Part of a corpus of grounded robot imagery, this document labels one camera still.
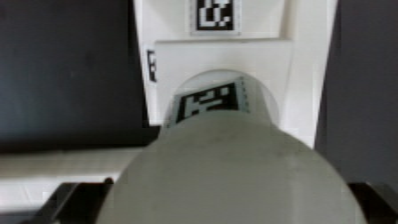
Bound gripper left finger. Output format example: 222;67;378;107
19;178;113;224

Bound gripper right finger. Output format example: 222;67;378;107
348;182;398;224

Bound white lamp bulb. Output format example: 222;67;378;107
95;70;367;224

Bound white lamp base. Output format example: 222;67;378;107
131;0;339;144

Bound white U-shaped frame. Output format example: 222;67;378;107
0;148;142;224

